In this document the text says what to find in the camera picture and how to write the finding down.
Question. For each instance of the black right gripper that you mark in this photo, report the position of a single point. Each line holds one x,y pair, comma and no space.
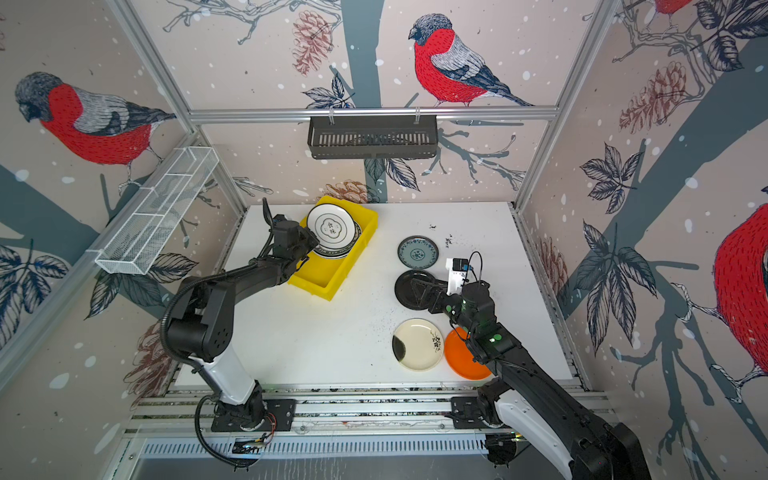
438,308

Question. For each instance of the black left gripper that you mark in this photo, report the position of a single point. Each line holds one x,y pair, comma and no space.
309,236

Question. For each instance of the white plate green clover motif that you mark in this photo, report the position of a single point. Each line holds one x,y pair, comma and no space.
333,226

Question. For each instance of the yellow plastic bin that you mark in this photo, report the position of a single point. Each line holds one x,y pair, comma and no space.
323,277

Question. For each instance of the cream plate black brushstroke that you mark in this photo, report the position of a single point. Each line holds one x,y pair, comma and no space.
418,344

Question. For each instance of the black glossy plate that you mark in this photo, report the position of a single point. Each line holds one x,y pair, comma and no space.
419,290

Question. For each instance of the blue floral green plate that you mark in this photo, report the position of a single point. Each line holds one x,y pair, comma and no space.
418,252

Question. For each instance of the green-rimmed plate edge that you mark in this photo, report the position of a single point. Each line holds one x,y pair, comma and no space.
342,252

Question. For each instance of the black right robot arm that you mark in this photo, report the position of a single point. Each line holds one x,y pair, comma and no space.
522,396

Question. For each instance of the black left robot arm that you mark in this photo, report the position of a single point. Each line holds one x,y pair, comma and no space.
197,326

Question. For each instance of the orange plate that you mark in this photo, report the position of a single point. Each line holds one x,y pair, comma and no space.
460,359

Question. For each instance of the black hanging basket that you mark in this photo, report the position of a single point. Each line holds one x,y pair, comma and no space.
375,137

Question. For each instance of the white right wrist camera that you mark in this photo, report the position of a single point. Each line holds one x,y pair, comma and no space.
458,269

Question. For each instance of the white wire mesh basket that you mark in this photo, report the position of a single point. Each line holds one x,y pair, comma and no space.
141,238

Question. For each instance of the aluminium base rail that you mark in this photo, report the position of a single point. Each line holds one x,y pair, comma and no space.
325,423

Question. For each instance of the aluminium frame post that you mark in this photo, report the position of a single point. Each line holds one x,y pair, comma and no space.
599,25

